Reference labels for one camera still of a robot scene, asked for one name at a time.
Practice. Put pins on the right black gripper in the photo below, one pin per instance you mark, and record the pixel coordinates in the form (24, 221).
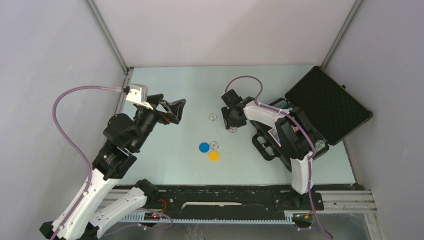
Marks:
(228, 122)

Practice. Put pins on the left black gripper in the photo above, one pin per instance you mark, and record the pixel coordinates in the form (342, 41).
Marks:
(175, 109)

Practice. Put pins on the white poker chip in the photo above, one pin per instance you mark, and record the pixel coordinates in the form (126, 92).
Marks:
(232, 130)
(212, 116)
(214, 145)

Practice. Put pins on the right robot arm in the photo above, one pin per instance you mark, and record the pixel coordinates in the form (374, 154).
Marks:
(296, 138)

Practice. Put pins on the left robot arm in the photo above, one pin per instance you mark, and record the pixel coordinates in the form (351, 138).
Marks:
(83, 220)

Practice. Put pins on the blue card deck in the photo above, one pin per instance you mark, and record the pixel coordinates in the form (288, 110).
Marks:
(274, 134)

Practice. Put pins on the blue disc chip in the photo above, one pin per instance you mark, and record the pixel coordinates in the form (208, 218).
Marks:
(204, 147)

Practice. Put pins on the yellow disc chip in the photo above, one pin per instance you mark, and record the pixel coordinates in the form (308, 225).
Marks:
(214, 156)

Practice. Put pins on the green chip row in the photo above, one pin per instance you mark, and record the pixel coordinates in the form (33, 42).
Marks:
(320, 145)

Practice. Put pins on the black poker case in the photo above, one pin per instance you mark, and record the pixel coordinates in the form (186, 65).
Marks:
(332, 111)

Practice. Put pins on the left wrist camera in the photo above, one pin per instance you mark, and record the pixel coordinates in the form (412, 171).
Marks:
(137, 94)

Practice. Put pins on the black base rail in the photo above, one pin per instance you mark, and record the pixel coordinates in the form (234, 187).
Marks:
(232, 202)

